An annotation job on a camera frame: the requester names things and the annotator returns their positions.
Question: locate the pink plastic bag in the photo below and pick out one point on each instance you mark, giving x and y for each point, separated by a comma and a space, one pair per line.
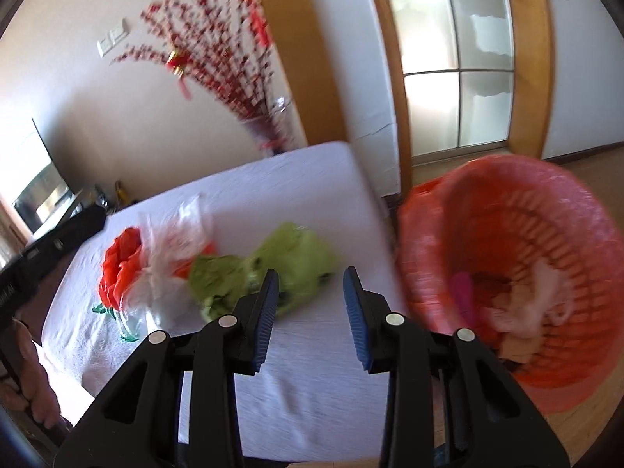
461, 289

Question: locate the white light switch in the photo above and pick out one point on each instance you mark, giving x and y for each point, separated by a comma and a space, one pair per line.
119, 32

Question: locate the red lined trash basket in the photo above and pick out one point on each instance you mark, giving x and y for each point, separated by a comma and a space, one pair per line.
494, 218

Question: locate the red small lantern ornament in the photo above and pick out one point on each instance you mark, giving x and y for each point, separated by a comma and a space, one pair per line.
176, 64

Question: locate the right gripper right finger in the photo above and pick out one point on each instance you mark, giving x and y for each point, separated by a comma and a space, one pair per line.
450, 402

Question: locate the black television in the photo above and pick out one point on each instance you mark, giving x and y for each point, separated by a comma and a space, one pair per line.
46, 198

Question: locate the white wall outlet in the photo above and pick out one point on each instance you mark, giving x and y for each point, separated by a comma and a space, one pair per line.
104, 46

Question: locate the glass vase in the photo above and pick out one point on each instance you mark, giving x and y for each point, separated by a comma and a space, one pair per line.
273, 133

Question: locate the person's hand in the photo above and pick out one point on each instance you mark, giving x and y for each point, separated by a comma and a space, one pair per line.
36, 391

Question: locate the clutter under counter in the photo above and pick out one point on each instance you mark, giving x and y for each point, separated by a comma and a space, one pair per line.
111, 202

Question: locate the lavender tablecloth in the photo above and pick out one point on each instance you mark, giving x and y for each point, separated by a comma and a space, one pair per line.
308, 215

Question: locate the dark wooden counter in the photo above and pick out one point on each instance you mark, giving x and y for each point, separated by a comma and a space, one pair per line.
69, 235

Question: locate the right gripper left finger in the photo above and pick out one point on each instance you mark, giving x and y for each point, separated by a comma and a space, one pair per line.
173, 403

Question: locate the red berry branches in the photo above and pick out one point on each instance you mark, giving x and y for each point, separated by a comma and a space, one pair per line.
224, 58

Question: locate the green plastic bag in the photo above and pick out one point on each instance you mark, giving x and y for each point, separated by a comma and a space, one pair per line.
125, 333

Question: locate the white translucent plastic bag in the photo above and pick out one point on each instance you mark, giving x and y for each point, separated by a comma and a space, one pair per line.
158, 297

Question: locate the frosted glass door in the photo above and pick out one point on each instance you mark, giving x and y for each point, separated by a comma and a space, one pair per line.
467, 76

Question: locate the yellow paper bag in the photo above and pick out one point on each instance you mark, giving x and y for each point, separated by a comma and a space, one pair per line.
521, 314

